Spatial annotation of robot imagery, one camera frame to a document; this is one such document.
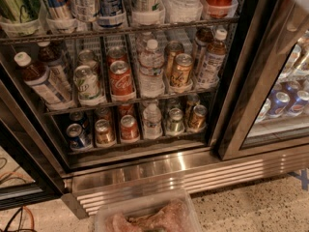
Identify top wire shelf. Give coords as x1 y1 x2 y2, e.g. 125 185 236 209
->
0 16 239 44

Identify clear plastic food container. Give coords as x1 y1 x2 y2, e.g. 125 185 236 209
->
95 188 202 232

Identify red coca-cola can front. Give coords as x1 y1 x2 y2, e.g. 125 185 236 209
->
109 61 133 96

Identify red can bottom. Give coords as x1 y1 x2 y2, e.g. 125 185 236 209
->
121 115 139 140

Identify middle wire shelf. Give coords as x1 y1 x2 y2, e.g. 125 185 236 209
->
43 83 218 116

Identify bronze can bottom left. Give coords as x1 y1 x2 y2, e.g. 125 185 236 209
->
95 119 115 144

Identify green white soda can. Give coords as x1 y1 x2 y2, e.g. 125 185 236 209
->
73 65 100 101

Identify silver green can bottom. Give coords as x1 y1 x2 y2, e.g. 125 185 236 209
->
166 108 184 134

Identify rear silver soda can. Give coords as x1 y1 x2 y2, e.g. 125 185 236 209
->
77 49 100 73

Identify right glass fridge door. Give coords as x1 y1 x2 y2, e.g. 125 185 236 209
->
218 0 309 160

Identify gold can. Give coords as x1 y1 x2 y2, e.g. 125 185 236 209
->
188 104 208 130
170 53 193 87
164 41 184 77

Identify shelf water bottle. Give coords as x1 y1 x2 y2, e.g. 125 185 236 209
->
143 103 162 139
139 39 164 98

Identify middle shelf water bottle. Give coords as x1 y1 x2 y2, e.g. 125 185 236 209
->
139 39 164 98

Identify stainless steel fridge base grille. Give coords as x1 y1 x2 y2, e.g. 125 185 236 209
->
62 143 309 219

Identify clear top water bottle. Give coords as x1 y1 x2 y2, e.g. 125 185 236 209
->
162 0 203 23

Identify gold can front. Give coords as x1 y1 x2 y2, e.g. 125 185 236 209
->
170 53 193 87

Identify red coca-cola can rear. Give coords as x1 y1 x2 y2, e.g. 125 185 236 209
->
107 46 127 65

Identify blue silver tall can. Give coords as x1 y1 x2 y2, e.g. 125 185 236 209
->
99 0 123 16

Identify left open fridge door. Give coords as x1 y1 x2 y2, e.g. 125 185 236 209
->
0 67 64 210

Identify rear left tea bottle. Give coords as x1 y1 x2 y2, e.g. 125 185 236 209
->
38 42 71 91

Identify orange and black cables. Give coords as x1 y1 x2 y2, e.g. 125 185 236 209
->
0 205 37 232

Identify pepsi can behind glass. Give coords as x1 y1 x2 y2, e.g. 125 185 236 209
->
267 92 290 118
286 90 309 116

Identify blue pepsi can bottom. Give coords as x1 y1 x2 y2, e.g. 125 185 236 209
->
66 124 91 151

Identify right tea bottle rear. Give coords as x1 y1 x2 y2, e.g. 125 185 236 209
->
192 27 213 74

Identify gold can bottom right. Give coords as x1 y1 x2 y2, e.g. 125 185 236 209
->
188 104 208 130

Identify front left tea bottle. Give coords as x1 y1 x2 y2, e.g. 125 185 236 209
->
14 52 71 104

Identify gold can rear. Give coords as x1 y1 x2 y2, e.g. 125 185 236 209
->
164 41 184 77

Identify wire shelf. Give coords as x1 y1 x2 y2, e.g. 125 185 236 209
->
43 83 218 116
0 16 239 44

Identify bottom shelf water bottle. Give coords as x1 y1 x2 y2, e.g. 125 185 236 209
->
143 103 162 139

